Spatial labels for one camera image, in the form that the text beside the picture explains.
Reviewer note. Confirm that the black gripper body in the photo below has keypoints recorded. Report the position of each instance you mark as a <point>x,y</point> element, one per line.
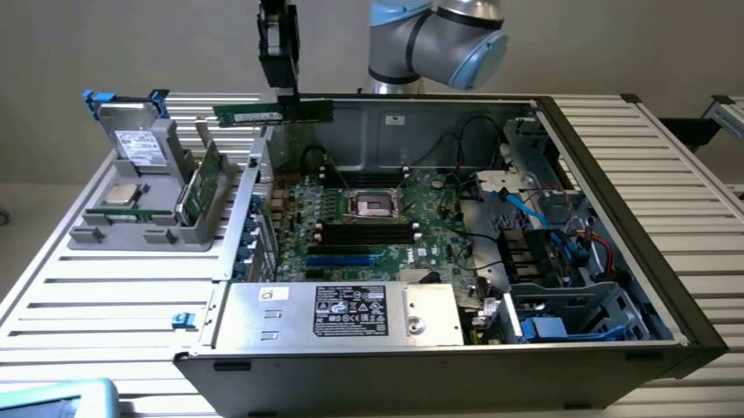
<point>280,43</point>

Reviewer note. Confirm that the green RAM stick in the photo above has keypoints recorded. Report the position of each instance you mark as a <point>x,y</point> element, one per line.
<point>248,115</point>
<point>132,213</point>

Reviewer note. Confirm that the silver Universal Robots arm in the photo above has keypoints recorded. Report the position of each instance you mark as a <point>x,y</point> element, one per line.
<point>431,41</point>

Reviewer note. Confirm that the black RAM slot bank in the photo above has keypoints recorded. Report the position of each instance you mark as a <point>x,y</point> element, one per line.
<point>369,177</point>
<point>369,233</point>

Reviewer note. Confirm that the green graphics card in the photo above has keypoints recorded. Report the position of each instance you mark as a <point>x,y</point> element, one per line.
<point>204,183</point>

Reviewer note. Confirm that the CPU socket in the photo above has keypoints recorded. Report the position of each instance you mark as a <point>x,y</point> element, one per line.
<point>373,204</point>

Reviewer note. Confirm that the hard disk with blue carrier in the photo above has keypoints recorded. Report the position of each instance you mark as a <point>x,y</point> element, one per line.
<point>132,130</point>

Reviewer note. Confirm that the black expansion slot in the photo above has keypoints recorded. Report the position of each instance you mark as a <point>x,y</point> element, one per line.
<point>340,250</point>

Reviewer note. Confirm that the silver CPU chip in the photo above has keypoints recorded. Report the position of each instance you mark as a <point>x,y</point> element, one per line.
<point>124,195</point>

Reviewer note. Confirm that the blue expansion slot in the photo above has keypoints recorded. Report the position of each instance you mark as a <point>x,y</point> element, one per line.
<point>340,261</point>

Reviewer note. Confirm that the grey parts rack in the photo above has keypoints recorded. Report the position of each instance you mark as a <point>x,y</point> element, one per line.
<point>146,235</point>

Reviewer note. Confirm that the green motherboard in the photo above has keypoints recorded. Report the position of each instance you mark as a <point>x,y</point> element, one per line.
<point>431,252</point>

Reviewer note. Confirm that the grey metal drive cage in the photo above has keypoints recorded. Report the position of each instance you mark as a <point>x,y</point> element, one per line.
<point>532,148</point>

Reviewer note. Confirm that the silver chipset heat sink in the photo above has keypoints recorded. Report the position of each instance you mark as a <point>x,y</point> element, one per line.
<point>418,276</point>

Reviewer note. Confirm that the silver power supply unit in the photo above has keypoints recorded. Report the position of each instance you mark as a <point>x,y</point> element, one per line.
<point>349,313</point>

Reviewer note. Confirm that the small blue clip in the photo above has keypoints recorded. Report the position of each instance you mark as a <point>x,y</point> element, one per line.
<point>182,320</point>

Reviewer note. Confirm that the black case fan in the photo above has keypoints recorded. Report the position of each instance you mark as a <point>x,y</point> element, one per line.
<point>532,257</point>

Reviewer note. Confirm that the open black PC case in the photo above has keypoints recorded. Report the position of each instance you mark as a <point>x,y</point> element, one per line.
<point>407,374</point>

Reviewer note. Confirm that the blue disk carrier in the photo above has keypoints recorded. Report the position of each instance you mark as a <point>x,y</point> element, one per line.
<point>544,327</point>

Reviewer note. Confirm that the grey disk bay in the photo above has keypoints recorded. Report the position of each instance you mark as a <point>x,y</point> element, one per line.
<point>605,313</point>

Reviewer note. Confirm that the slatted metal side table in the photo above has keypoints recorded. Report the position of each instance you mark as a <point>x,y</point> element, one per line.
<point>727,113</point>

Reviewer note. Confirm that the teal box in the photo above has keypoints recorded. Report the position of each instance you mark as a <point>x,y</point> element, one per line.
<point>56,398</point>

